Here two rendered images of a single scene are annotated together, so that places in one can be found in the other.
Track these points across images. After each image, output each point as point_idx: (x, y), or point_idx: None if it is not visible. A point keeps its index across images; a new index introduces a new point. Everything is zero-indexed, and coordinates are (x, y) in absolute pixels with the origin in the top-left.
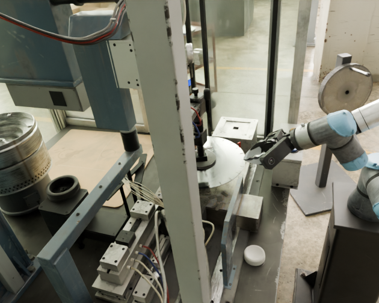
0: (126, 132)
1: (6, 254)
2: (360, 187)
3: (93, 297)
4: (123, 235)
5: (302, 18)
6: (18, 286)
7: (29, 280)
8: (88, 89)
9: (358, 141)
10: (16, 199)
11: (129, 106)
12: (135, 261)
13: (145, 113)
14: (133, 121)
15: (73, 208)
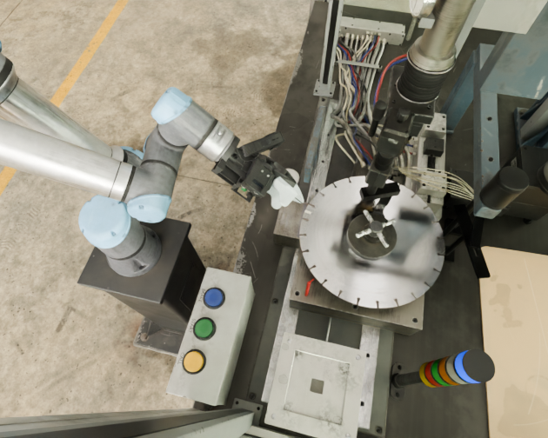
0: (511, 167)
1: None
2: (143, 231)
3: None
4: (437, 144)
5: (78, 422)
6: (523, 130)
7: (518, 142)
8: None
9: (149, 140)
10: None
11: (496, 52)
12: (412, 137)
13: None
14: (482, 76)
15: (520, 153)
